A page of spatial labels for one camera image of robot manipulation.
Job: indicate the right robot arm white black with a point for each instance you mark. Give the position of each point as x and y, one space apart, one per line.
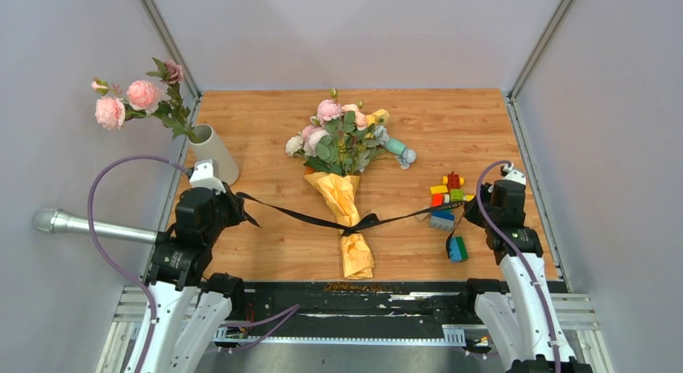
522 322

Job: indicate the scattered brown pellets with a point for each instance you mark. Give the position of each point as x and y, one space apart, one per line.
352 287

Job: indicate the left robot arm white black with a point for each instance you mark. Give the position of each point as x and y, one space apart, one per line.
181 320

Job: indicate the blue green toy block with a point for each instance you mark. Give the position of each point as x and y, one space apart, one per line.
456 250

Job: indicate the silver microphone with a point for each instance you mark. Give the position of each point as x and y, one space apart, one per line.
60 221

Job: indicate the grey blue toy block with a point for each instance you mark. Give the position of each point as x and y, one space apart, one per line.
442 220

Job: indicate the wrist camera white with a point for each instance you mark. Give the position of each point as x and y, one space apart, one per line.
511 173
204 175

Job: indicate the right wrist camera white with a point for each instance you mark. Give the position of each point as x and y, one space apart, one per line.
511 173

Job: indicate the pile of coloured toy blocks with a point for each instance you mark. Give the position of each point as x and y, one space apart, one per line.
449 190

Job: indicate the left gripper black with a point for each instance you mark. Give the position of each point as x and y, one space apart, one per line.
236 204

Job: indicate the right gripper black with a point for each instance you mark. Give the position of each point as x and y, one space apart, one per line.
469 211

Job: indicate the flower bouquet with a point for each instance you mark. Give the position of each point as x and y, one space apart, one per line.
337 146

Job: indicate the white ceramic vase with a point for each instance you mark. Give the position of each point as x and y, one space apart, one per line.
209 146

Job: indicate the teal handheld tool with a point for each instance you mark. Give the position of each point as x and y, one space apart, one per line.
394 146

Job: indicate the pink flowers in vase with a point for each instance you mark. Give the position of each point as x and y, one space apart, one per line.
145 99

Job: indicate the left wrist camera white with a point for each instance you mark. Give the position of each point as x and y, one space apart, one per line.
204 175

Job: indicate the loose blue grey flower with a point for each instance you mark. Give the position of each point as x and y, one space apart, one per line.
406 158

